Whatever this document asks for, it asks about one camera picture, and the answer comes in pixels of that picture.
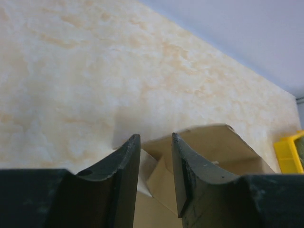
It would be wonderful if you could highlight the brown cardboard box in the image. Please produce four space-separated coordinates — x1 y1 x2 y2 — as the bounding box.
111 123 277 228

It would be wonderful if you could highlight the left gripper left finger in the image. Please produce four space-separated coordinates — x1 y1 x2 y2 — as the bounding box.
0 134 141 228

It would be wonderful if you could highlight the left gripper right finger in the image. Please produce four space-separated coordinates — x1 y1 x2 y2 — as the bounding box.
171 133 304 228

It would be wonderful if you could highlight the yellow plastic tray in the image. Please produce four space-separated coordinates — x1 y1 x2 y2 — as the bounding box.
273 130 304 174

